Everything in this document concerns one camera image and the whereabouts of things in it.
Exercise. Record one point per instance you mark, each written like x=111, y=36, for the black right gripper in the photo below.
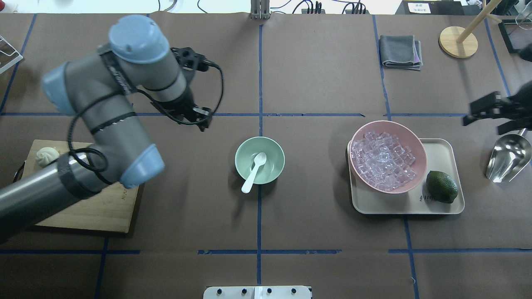
x=518, y=109

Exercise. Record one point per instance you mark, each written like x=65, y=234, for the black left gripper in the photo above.
x=185, y=103

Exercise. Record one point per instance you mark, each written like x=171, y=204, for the steel ice scoop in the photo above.
x=510, y=155

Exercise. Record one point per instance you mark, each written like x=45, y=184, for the white plastic spoon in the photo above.
x=259, y=160

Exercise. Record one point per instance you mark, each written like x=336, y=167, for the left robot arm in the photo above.
x=106, y=141

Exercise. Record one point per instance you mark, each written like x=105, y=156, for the green ceramic bowl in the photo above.
x=271, y=170

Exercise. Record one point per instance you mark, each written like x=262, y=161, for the pink bowl of ice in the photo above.
x=387, y=156

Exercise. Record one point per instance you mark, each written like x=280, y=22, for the wooden mug tree stand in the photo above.
x=460, y=42

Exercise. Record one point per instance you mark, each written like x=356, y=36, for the metal tray with glasses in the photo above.
x=516, y=34

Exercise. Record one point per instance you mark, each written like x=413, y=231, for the green lime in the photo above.
x=441, y=187

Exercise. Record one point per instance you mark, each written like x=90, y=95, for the grey folded cloth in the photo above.
x=400, y=52

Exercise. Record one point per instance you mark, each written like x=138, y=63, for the wooden cutting board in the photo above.
x=111, y=210

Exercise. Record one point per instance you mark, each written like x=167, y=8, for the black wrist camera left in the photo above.
x=189, y=59

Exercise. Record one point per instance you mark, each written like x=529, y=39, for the aluminium frame post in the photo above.
x=260, y=9

